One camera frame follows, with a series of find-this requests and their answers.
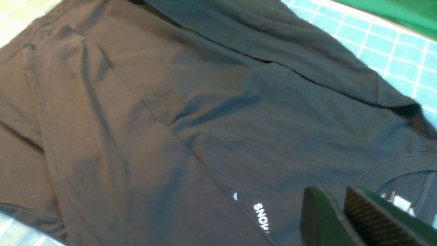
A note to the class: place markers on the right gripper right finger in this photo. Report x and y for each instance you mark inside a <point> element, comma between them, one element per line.
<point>380,223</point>

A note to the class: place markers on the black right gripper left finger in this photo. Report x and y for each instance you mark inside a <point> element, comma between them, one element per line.
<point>323,223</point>

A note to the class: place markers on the green checkered table cloth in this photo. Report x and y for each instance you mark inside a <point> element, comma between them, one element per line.
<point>407,60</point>

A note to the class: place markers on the dark gray long-sleeve shirt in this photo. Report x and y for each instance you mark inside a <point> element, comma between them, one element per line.
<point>196,123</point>

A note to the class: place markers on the green backdrop cloth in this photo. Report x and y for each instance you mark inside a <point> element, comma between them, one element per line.
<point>417,15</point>

